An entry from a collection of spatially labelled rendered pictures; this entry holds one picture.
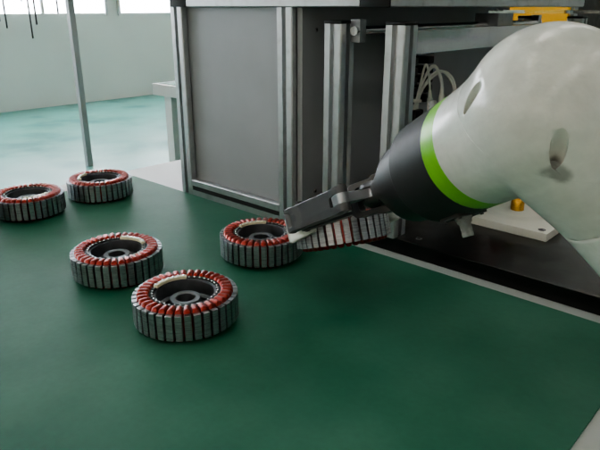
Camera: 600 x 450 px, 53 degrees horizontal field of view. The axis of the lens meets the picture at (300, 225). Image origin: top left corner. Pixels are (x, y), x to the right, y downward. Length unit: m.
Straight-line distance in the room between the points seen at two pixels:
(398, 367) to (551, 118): 0.30
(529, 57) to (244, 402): 0.35
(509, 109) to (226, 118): 0.70
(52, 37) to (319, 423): 7.14
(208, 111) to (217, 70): 0.07
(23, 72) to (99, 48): 0.96
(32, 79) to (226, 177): 6.44
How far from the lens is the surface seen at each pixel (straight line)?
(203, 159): 1.09
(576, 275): 0.79
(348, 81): 0.86
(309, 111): 0.90
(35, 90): 7.44
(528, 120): 0.38
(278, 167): 0.95
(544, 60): 0.38
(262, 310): 0.68
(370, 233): 0.67
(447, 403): 0.55
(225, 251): 0.80
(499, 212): 0.94
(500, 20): 1.17
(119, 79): 7.93
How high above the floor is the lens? 1.07
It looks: 20 degrees down
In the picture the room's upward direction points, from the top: straight up
